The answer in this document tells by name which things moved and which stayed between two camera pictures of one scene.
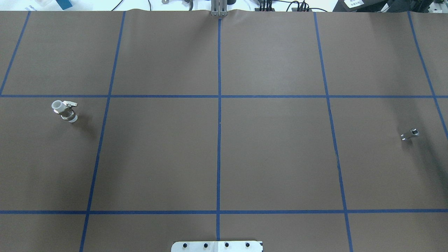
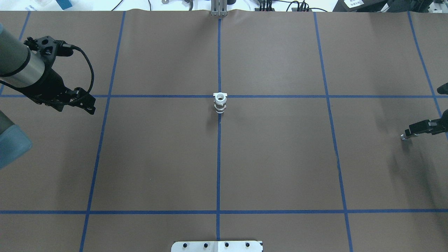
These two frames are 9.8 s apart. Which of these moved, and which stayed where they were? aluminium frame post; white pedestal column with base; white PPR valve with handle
Moved: white PPR valve with handle
Stayed: white pedestal column with base; aluminium frame post
